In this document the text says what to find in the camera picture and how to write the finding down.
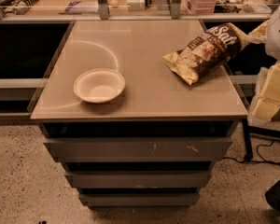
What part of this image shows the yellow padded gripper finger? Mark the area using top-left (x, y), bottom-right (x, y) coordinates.
top-left (247, 20), bottom-right (269, 44)
top-left (252, 60), bottom-right (280, 120)

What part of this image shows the grey drawer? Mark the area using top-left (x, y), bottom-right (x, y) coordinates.
top-left (78, 193), bottom-right (200, 207)
top-left (44, 137), bottom-right (231, 162)
top-left (65, 171), bottom-right (212, 189)

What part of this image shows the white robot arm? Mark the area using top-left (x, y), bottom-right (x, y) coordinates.
top-left (248, 6), bottom-right (280, 120)

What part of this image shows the grey drawer cabinet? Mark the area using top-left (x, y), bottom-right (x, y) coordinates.
top-left (29, 21), bottom-right (246, 195)

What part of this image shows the brown chip bag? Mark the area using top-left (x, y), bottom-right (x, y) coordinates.
top-left (162, 22), bottom-right (249, 85)

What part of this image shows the black table leg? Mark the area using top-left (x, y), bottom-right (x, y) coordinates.
top-left (242, 119), bottom-right (253, 162)

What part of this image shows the white paper bowl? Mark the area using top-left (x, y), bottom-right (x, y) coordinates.
top-left (74, 68), bottom-right (125, 104)

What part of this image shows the purple white booklet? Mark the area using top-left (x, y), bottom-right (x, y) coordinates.
top-left (64, 1), bottom-right (99, 14)

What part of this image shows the black coiled tool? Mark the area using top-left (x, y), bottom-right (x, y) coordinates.
top-left (12, 0), bottom-right (39, 15)

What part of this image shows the black floor cable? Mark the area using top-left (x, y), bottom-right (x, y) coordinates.
top-left (222, 139), bottom-right (280, 167)

